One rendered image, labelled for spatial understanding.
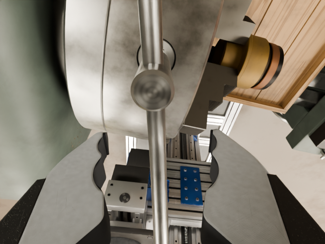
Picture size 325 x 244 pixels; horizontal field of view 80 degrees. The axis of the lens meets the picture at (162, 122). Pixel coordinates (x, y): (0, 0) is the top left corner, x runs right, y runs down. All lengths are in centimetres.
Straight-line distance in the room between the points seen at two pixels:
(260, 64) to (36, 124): 31
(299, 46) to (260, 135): 156
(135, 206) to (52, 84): 49
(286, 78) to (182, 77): 50
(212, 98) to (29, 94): 22
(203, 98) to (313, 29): 40
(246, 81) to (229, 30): 8
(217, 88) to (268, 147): 202
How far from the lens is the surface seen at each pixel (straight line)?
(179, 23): 18
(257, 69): 33
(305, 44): 63
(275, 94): 68
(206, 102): 28
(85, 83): 20
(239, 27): 32
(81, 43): 19
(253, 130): 205
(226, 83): 31
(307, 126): 79
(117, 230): 74
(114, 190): 70
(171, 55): 18
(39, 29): 23
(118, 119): 23
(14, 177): 35
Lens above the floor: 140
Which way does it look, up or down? 49 degrees down
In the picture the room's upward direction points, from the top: 175 degrees counter-clockwise
